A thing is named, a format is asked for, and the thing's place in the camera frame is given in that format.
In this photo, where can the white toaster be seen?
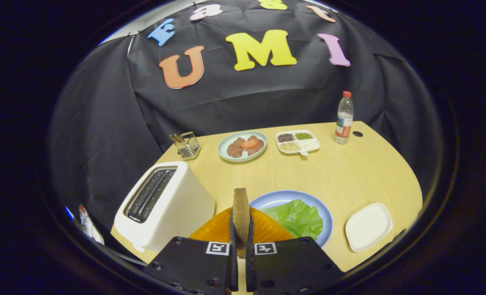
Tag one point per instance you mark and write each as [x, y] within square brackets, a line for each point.
[177, 213]

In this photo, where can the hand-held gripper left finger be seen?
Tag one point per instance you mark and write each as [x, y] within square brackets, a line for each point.
[193, 266]

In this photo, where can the brown toast slice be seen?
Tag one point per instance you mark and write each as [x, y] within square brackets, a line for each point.
[240, 213]

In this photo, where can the brown wooden chopsticks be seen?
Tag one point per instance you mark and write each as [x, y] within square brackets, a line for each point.
[176, 138]

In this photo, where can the clear red-capped water bottle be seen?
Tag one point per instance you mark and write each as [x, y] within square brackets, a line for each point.
[344, 123]

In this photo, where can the green lettuce leaf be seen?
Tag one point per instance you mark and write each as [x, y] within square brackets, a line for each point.
[296, 219]

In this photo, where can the white object with red print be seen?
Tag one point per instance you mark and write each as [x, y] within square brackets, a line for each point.
[89, 225]

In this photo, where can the blue plate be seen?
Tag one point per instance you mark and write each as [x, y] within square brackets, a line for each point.
[275, 198]

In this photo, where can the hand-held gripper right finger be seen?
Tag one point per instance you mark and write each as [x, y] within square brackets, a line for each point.
[292, 266]

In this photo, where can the brown meat patty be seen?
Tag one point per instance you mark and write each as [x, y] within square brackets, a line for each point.
[235, 148]
[259, 146]

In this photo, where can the black backdrop cloth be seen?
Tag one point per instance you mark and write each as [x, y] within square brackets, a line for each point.
[242, 98]

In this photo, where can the pale green plate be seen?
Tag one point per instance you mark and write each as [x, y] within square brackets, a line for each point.
[242, 159]

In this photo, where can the white square plate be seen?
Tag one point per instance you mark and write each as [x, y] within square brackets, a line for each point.
[367, 227]

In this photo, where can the white divided spice dish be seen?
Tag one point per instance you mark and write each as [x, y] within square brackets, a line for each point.
[310, 144]

